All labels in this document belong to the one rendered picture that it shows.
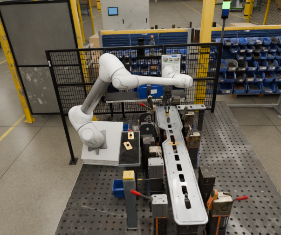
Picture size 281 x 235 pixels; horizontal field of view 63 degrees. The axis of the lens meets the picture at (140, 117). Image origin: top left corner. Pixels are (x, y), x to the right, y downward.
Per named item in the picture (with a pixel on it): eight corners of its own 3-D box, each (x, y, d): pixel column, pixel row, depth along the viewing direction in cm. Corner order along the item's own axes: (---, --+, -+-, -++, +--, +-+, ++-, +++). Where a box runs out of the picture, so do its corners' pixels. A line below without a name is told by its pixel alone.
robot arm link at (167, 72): (159, 84, 206) (171, 87, 198) (159, 67, 198) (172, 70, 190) (166, 80, 213) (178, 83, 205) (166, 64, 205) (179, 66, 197)
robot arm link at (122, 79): (141, 80, 162) (130, 67, 166) (124, 82, 148) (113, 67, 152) (133, 93, 170) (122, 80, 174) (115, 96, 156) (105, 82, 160)
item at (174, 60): (180, 80, 262) (181, 53, 247) (160, 80, 262) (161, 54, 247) (180, 79, 264) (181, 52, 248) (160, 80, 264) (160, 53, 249)
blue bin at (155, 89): (166, 95, 254) (166, 85, 247) (139, 99, 249) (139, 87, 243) (162, 90, 268) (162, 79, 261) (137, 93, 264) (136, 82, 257)
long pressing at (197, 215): (215, 224, 121) (215, 222, 120) (172, 225, 121) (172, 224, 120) (176, 106, 240) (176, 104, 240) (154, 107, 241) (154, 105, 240)
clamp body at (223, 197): (228, 243, 141) (238, 203, 123) (204, 244, 141) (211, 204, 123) (222, 227, 150) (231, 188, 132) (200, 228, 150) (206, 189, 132)
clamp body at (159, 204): (168, 245, 141) (170, 205, 124) (150, 245, 142) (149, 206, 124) (167, 230, 150) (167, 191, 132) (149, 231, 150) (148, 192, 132)
